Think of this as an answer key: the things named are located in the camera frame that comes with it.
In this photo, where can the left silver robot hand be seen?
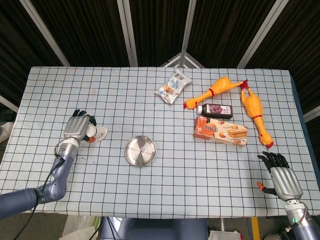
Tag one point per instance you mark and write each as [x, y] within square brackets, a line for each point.
[76, 127]

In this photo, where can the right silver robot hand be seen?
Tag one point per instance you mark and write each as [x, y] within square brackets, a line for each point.
[286, 182]

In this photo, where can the white paper cup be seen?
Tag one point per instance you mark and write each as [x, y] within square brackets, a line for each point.
[100, 133]

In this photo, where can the round metal plate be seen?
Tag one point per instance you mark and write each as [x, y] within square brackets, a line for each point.
[136, 156]

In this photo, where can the small white die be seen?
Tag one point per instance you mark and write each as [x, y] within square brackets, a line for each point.
[143, 149]

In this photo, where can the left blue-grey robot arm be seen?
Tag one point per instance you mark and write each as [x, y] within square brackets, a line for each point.
[58, 182]

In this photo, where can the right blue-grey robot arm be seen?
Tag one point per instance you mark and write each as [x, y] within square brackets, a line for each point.
[303, 225]

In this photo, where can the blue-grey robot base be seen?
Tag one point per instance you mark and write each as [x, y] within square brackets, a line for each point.
[155, 230]

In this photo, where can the yellow strip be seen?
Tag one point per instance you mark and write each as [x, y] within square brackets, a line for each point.
[255, 228]

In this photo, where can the white shoe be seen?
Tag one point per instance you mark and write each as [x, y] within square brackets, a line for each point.
[5, 131]

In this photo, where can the short white metal bar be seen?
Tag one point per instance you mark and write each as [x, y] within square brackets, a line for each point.
[8, 103]
[312, 113]

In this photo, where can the white box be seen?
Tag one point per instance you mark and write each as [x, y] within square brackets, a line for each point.
[223, 235]

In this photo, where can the orange biscuit roll box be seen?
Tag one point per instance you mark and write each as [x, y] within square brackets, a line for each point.
[220, 132]

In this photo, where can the yellow rubber chicken toy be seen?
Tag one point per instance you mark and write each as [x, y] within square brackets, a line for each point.
[252, 105]
[217, 88]

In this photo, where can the light blue checked tablecloth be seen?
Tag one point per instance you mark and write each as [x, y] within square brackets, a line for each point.
[187, 180]

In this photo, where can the dark grape juice bottle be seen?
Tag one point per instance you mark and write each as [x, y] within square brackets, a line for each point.
[217, 111]

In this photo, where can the white blue snack bag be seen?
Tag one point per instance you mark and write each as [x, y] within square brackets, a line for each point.
[172, 87]

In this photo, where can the white metal frame post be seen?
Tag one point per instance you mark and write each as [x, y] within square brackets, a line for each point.
[188, 27]
[128, 33]
[263, 33]
[45, 33]

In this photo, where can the white triangular metal frame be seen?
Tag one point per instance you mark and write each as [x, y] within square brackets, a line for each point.
[183, 58]

